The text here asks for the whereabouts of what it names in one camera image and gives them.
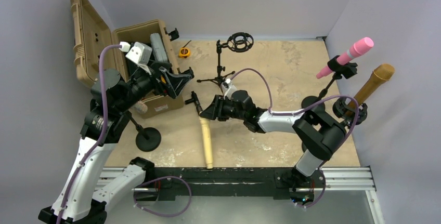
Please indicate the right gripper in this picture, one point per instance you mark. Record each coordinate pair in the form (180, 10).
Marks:
(215, 110)

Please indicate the pink mic round-base stand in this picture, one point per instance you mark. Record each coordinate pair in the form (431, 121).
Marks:
(339, 71)

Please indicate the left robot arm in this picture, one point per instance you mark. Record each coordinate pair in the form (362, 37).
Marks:
(79, 200)

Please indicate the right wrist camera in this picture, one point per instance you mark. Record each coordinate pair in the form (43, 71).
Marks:
(228, 88)

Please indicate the glitter microphone with grey head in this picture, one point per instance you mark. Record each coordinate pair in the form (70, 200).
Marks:
(140, 107)

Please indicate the gold microphone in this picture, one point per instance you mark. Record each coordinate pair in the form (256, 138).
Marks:
(380, 75)

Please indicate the yellow tape measure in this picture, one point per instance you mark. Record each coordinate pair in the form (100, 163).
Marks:
(184, 51)

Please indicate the black mic clip adapter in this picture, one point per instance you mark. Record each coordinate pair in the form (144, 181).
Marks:
(195, 100)

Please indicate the cream beige microphone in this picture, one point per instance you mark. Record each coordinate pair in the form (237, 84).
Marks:
(207, 142)

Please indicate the black round-base mic stand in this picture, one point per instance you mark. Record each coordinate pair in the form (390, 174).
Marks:
(147, 138)

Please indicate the tan hard equipment case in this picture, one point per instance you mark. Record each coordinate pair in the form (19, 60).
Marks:
(92, 35)

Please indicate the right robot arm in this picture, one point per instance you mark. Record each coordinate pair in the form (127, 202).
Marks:
(319, 132)

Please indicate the pink microphone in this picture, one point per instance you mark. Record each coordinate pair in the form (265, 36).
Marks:
(358, 49)

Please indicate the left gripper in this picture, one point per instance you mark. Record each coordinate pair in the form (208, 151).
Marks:
(175, 81)

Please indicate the gold mic shock-mount stand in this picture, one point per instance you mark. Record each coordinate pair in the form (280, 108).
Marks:
(342, 110)

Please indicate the grey plastic tool case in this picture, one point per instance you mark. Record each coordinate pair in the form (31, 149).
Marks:
(158, 48)

